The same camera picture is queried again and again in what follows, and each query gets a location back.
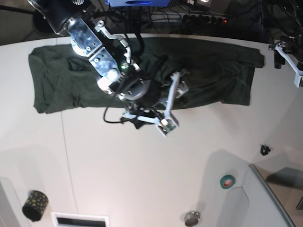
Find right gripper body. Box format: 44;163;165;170
118;79;162;109

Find dark green t-shirt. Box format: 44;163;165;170
28;37;265;114

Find power strip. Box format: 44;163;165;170
151;13;229;25

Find small black clip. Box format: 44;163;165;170
260;144;272;156

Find blue box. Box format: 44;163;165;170
105;0;170;7

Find green tape roll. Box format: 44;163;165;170
220;175;236;189

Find small metal tin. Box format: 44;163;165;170
184;211;201;227

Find white slotted tray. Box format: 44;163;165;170
51;212;110;227

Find black yellow-dotted cup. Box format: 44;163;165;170
22;190;49;222

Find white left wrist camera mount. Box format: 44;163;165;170
268;41;303;87

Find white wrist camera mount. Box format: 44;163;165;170
122;69;189;137
268;41;303;87

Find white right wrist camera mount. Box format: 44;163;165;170
122;69;189;137

